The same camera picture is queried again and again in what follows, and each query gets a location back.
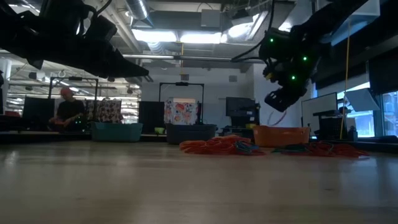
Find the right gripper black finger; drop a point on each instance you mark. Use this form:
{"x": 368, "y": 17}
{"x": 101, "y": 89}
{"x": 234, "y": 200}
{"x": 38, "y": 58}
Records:
{"x": 284, "y": 99}

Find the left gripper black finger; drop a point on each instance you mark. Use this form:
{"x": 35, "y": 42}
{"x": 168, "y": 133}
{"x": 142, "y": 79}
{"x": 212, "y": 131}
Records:
{"x": 127, "y": 68}

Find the orange plastic basket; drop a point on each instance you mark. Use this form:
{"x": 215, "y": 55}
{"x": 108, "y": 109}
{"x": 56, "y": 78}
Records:
{"x": 280, "y": 137}

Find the rubber band heap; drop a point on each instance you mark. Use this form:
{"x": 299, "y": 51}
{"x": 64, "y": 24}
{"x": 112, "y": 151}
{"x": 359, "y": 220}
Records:
{"x": 329, "y": 151}
{"x": 214, "y": 145}

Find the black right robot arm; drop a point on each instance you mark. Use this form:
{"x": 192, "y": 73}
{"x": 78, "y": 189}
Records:
{"x": 326, "y": 21}

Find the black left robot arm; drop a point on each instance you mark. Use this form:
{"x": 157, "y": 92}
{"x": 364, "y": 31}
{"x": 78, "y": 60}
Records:
{"x": 18, "y": 34}

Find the whiteboard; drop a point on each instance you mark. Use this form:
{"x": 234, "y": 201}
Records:
{"x": 318, "y": 107}

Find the yellow green bowl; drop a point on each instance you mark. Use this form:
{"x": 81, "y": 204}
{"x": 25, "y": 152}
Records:
{"x": 250, "y": 125}

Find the ceiling light panel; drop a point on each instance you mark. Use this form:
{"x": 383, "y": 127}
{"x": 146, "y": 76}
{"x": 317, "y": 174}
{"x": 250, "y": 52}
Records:
{"x": 155, "y": 35}
{"x": 202, "y": 38}

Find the dark floral cloth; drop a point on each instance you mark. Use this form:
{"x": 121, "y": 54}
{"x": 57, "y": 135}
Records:
{"x": 107, "y": 111}

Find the black equipment rack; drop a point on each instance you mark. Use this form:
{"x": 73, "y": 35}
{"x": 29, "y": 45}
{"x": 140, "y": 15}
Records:
{"x": 329, "y": 127}

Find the teal plastic basket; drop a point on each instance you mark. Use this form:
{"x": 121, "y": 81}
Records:
{"x": 116, "y": 133}

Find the bright floral cloth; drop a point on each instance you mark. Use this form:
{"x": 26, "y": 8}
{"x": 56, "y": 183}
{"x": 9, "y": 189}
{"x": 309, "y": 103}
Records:
{"x": 180, "y": 112}

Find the person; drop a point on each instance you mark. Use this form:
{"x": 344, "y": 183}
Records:
{"x": 70, "y": 112}

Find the white angled panel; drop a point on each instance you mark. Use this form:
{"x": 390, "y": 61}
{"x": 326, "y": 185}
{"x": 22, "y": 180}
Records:
{"x": 360, "y": 99}

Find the blue plastic basket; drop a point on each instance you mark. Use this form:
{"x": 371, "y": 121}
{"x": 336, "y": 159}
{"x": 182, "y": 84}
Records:
{"x": 189, "y": 134}

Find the grey ceiling box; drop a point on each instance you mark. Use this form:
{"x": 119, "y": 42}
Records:
{"x": 211, "y": 18}

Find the black camera stand frame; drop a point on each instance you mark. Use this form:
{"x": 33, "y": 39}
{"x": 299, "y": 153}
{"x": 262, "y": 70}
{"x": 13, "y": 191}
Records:
{"x": 182, "y": 83}
{"x": 74, "y": 78}

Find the silver ceiling duct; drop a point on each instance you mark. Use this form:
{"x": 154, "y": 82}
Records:
{"x": 138, "y": 11}

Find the black aluminium table frame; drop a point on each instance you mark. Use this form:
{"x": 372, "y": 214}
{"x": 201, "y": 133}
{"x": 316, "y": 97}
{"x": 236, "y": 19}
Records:
{"x": 31, "y": 137}

